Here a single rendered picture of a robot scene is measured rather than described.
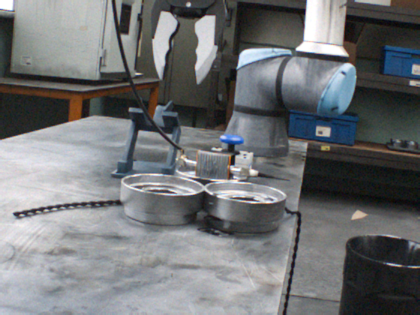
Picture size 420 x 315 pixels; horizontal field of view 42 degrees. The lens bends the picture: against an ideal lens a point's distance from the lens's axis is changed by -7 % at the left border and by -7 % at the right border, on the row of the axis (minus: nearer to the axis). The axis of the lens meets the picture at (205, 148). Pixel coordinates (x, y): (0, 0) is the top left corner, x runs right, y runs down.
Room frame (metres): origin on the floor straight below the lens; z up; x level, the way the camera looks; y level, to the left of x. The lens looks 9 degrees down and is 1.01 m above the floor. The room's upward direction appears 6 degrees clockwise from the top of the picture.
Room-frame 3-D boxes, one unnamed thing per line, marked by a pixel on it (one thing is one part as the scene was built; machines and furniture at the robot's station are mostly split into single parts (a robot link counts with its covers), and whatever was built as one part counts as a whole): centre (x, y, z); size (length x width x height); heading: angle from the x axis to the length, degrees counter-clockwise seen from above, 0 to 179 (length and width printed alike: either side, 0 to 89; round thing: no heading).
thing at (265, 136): (1.30, -0.11, 0.85); 0.15 x 0.15 x 0.10
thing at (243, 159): (0.98, -0.04, 0.82); 0.08 x 0.07 x 0.05; 170
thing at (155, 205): (0.72, 0.05, 0.82); 0.10 x 0.10 x 0.04
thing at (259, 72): (1.30, -0.12, 0.97); 0.13 x 0.12 x 0.14; 58
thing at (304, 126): (4.34, -0.87, 0.56); 0.52 x 0.38 x 0.22; 77
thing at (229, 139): (0.97, -0.04, 0.85); 0.04 x 0.04 x 0.05
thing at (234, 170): (0.81, -0.04, 0.85); 0.17 x 0.02 x 0.04; 68
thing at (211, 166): (0.81, -0.01, 0.85); 0.05 x 0.02 x 0.04; 68
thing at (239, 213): (0.72, -0.06, 0.82); 0.10 x 0.10 x 0.04
